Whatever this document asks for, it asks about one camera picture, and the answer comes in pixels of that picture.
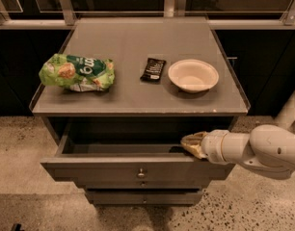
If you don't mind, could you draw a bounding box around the grey top drawer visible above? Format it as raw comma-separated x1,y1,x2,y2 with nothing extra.
40,117,233,184

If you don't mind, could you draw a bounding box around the grey drawer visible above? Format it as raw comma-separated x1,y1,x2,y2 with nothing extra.
86,190,202,205
40,117,233,184
76,180,210,189

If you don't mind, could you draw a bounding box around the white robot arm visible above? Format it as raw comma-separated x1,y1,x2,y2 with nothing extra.
180,125,295,180

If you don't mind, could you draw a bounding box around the top drawer metal knob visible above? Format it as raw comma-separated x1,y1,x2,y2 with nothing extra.
137,168,147,179

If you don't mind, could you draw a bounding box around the grey drawer cabinet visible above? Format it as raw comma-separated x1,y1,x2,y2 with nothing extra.
28,15,252,206

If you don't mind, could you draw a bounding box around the grey bottom drawer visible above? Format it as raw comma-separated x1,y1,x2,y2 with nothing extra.
86,190,202,205

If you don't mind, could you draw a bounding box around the grey middle drawer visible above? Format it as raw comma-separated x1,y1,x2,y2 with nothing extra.
76,180,210,189

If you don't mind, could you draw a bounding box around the white paper bowl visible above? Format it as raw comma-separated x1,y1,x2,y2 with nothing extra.
168,59,219,93

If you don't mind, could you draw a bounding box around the black snack bar wrapper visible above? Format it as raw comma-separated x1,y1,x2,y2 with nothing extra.
141,58,166,82

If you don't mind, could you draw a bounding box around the white pillar base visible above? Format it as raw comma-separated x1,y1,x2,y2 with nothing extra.
275,90,295,129

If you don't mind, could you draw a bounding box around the green chip bag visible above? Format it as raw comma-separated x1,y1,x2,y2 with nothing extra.
39,54,115,92

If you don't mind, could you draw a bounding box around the metal window railing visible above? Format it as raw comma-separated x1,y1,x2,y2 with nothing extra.
0,0,295,30

